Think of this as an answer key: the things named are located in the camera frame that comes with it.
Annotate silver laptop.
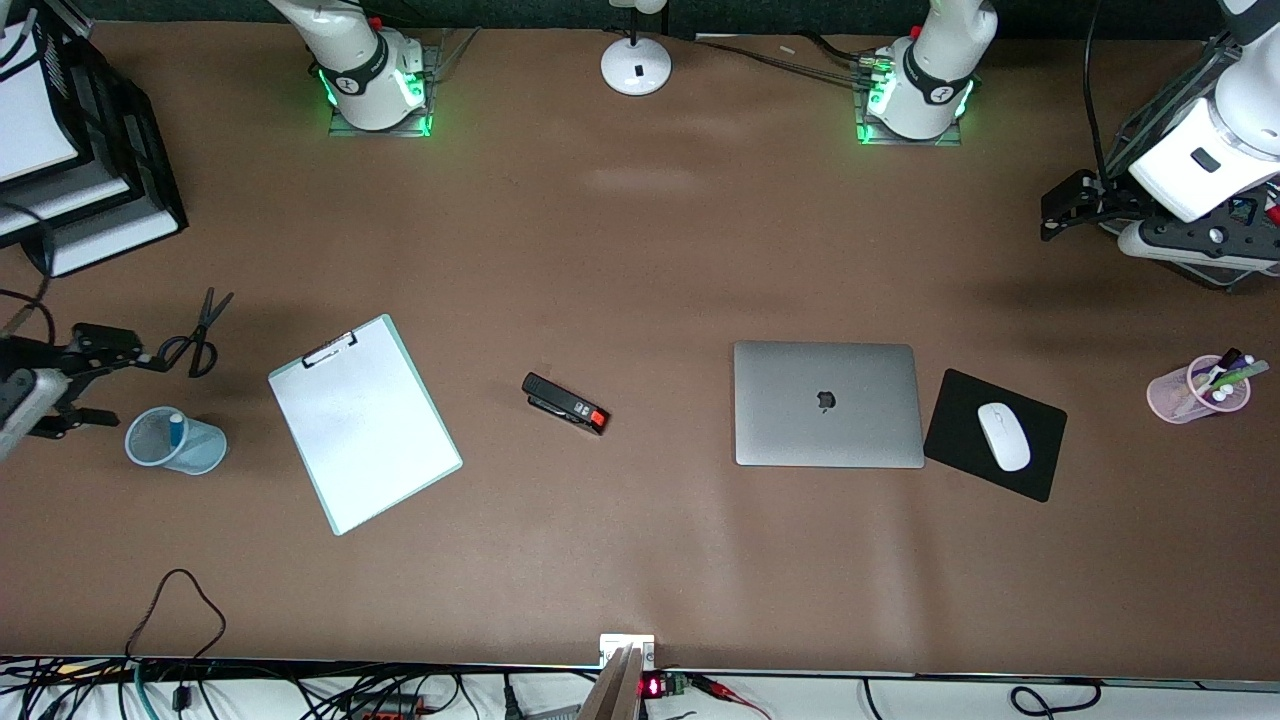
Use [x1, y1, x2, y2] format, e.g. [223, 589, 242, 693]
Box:
[733, 341, 926, 469]

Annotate green marker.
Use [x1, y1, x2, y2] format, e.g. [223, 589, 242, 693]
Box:
[1200, 360, 1271, 394]

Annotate white paper stack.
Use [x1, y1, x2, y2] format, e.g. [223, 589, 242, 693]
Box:
[45, 200, 181, 277]
[0, 160, 133, 241]
[0, 58, 83, 186]

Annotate blue mesh pen cup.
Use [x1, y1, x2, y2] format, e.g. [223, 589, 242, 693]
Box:
[124, 406, 228, 476]

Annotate pink pen cup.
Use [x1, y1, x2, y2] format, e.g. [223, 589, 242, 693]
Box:
[1146, 355, 1252, 425]

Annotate white computer mouse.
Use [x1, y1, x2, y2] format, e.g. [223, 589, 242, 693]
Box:
[976, 402, 1032, 473]

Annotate black document tray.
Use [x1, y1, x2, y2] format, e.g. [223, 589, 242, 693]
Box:
[0, 10, 189, 279]

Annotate black mouse pad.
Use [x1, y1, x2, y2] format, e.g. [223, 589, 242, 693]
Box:
[922, 368, 1068, 504]

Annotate white paper sheet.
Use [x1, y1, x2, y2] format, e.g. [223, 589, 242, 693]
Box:
[270, 322, 456, 531]

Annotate green clipboard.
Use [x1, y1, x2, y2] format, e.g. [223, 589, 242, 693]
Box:
[267, 313, 464, 537]

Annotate white round lamp base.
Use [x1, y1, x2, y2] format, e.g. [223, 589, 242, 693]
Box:
[600, 0, 673, 97]

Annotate black stapler with red end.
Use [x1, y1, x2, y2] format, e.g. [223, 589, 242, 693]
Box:
[521, 372, 610, 437]

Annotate small white box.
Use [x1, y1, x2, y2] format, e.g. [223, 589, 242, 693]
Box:
[599, 634, 656, 669]

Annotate wooden bar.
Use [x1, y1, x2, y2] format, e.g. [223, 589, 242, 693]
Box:
[578, 645, 646, 720]

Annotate black perforated mount plate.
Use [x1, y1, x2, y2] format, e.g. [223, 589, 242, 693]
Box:
[1135, 195, 1280, 291]

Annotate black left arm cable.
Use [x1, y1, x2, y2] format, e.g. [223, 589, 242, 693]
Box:
[1084, 0, 1113, 186]

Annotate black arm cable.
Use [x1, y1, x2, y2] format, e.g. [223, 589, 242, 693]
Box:
[0, 200, 58, 341]
[1084, 0, 1113, 186]

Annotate black handled scissors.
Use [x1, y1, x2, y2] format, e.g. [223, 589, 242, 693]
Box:
[156, 288, 235, 379]

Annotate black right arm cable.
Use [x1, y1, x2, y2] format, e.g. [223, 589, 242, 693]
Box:
[0, 200, 58, 341]

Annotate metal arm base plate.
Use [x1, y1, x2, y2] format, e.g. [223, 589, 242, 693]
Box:
[855, 85, 966, 148]
[328, 42, 441, 138]

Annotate thin black looped cable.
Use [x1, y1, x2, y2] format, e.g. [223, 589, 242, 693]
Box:
[125, 568, 228, 663]

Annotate black cables on table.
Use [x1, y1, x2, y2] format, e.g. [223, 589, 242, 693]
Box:
[690, 35, 873, 81]

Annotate black cable tangle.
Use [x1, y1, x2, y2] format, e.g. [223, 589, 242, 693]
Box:
[0, 655, 581, 720]

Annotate black coiled cable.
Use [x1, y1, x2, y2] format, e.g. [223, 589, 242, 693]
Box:
[1010, 680, 1103, 719]

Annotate red wire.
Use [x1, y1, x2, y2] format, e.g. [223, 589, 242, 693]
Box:
[690, 675, 773, 720]

